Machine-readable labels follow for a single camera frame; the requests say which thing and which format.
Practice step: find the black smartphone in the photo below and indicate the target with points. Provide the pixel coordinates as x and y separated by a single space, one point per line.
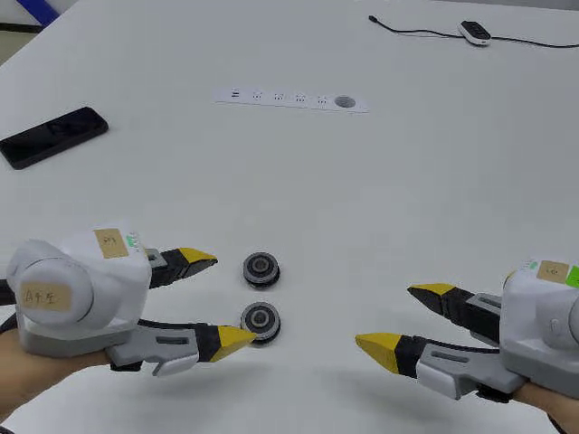
52 138

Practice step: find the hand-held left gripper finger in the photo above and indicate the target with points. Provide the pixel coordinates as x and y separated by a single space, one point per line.
181 346
174 267

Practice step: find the white table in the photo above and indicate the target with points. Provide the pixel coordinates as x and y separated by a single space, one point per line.
316 181

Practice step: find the person's right forearm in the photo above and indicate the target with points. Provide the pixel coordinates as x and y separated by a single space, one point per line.
554 400

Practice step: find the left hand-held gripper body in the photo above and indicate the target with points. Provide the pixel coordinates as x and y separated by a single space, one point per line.
113 280

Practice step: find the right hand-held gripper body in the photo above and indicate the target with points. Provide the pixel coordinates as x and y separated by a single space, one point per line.
538 325

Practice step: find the white built-in power strip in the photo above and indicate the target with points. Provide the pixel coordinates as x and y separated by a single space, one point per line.
289 98

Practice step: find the white and black small device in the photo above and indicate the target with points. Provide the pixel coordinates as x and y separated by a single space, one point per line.
473 32

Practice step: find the grey metal wheel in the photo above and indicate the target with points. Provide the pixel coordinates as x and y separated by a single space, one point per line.
259 318
261 266

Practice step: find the person's left forearm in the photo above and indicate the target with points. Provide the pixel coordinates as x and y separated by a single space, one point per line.
40 375

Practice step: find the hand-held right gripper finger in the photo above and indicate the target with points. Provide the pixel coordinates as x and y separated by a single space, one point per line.
443 364
457 307

